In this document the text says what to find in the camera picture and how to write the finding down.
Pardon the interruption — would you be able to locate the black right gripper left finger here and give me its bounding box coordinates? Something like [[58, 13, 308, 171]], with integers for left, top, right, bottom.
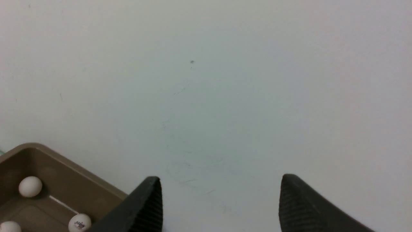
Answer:
[[89, 176, 163, 232]]

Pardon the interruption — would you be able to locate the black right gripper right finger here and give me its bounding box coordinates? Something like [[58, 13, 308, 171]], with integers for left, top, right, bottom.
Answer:
[[278, 174, 372, 232]]

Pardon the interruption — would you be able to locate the white ping-pong ball DHS logo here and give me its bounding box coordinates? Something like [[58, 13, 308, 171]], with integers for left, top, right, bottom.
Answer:
[[68, 214, 92, 232]]

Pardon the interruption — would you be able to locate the white ping-pong ball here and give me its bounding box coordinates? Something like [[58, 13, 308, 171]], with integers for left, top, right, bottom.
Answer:
[[19, 176, 43, 198], [0, 221, 22, 232]]

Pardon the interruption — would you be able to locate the brown plastic bin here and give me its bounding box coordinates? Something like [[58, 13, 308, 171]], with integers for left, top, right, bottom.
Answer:
[[0, 143, 127, 232]]

